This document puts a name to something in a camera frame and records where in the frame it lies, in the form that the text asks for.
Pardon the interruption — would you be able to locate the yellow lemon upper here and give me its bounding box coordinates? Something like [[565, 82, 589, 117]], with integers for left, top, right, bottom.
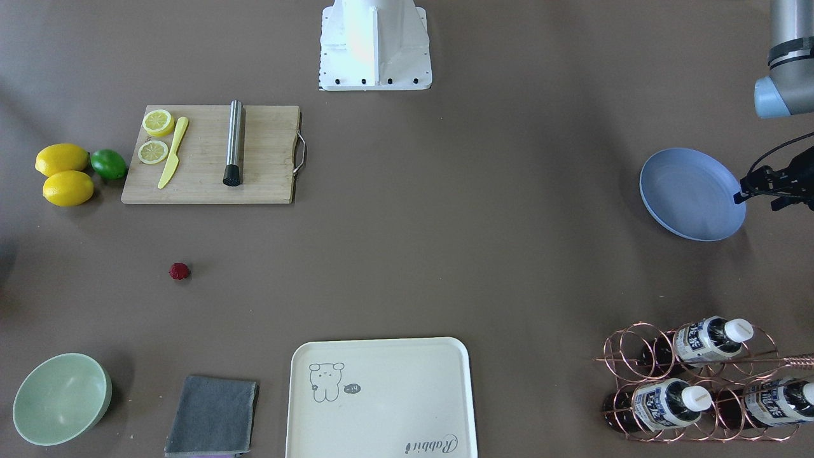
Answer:
[[34, 143, 89, 177]]

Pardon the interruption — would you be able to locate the copper wire bottle rack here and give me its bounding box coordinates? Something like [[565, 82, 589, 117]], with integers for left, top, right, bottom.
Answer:
[[598, 322, 812, 443]]

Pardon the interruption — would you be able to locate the steel muddler black tip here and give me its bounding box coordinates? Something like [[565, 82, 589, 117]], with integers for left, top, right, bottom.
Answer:
[[222, 99, 244, 186]]

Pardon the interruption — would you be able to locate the green bowl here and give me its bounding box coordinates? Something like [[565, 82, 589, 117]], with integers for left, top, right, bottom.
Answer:
[[13, 353, 113, 447]]

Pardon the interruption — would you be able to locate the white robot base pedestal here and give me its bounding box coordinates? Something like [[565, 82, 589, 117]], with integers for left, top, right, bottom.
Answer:
[[318, 1, 433, 91]]

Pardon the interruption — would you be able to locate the cream rabbit tray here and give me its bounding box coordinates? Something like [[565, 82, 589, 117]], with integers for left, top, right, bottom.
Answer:
[[286, 337, 479, 457]]

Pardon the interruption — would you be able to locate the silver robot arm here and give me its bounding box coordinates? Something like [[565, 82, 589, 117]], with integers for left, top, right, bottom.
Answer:
[[733, 1, 813, 211]]

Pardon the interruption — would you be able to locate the wooden cutting board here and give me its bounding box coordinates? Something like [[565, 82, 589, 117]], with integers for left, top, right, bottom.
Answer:
[[120, 104, 303, 205]]

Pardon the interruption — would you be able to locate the red strawberry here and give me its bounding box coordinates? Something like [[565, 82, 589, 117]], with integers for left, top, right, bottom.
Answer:
[[169, 263, 191, 281]]

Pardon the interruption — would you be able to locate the yellow lemon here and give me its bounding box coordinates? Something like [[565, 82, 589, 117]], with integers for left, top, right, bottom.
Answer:
[[34, 143, 89, 177], [43, 170, 94, 207]]

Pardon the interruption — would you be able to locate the grey folded cloth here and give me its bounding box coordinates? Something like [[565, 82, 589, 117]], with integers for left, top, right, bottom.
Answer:
[[165, 375, 258, 457]]

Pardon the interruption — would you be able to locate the yellow plastic knife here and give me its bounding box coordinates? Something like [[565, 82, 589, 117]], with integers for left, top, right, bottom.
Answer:
[[157, 116, 190, 189]]

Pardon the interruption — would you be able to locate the dark drink bottle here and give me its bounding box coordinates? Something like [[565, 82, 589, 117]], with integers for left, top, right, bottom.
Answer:
[[602, 378, 713, 434]]

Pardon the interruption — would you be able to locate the yellow lemon lower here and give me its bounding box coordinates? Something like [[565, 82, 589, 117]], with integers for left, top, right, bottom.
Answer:
[[43, 170, 94, 207]]

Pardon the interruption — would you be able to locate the drink bottle white cap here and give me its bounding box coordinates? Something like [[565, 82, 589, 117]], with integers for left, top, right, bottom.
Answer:
[[639, 316, 755, 377]]

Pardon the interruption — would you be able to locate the blue round plate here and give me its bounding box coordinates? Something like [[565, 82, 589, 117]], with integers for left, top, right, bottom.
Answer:
[[638, 148, 747, 242]]

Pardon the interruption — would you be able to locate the lemon slice lower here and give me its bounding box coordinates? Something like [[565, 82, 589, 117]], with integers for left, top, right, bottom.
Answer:
[[137, 140, 169, 165]]

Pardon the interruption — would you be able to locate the green lime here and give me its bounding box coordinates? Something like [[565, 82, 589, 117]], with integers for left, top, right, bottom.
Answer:
[[89, 149, 128, 180]]

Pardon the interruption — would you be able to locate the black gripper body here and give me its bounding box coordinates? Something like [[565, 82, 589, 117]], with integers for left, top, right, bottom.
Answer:
[[741, 147, 813, 211]]

